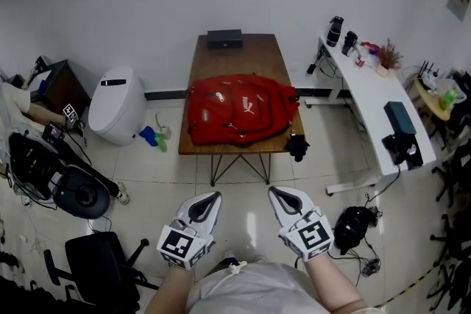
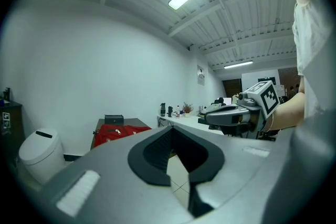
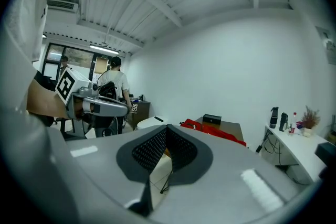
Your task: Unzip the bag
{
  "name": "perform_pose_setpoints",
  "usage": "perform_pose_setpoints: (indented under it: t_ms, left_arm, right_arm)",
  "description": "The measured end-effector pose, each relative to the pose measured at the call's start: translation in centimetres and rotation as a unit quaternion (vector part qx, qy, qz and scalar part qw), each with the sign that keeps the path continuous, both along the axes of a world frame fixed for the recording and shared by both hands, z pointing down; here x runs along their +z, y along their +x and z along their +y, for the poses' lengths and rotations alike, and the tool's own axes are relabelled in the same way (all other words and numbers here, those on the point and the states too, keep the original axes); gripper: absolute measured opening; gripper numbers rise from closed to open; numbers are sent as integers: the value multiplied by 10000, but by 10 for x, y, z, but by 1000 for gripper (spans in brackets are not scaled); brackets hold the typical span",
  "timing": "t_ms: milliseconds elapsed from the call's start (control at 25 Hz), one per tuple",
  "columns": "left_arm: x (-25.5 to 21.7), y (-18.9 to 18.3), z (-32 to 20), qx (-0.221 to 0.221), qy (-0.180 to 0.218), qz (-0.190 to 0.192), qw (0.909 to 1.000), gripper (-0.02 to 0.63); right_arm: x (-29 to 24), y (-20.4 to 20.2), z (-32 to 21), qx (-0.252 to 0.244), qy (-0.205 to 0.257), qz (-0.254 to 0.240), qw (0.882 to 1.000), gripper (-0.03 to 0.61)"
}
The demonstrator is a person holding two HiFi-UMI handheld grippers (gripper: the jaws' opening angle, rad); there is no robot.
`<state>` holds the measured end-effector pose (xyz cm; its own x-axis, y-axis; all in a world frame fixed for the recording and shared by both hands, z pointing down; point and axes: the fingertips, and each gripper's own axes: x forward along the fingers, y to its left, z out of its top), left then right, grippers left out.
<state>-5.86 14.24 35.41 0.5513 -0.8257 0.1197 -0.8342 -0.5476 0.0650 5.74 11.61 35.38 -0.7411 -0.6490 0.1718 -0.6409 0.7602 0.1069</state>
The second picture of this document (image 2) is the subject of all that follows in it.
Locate person's right hand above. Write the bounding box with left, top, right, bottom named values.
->
left=237, top=112, right=260, bottom=124

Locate thin wrist bracelet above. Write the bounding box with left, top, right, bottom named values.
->
left=267, top=112, right=275, bottom=132

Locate black white printed tag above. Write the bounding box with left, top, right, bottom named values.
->
left=2, top=112, right=11, bottom=129

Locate dried flower plant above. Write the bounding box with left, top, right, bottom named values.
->
left=182, top=102, right=194, bottom=118

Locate wall poster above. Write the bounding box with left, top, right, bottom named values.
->
left=196, top=65, right=205, bottom=87

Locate red backpack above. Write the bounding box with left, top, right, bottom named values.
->
left=93, top=124, right=152, bottom=149

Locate dark cabinet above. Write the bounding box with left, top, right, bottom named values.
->
left=0, top=101, right=24, bottom=166

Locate person's right forearm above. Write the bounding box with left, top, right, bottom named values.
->
left=267, top=91, right=307, bottom=132

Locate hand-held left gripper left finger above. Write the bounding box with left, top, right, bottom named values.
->
left=41, top=125, right=195, bottom=224

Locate person's white shirt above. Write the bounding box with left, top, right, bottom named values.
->
left=292, top=0, right=334, bottom=121

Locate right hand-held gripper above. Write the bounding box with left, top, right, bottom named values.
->
left=204, top=80, right=280, bottom=140

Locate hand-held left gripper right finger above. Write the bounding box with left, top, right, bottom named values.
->
left=172, top=125, right=276, bottom=224

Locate black box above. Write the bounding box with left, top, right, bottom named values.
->
left=104, top=114, right=124, bottom=125

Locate white lidded bin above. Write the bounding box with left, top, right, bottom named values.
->
left=18, top=127, right=66, bottom=185

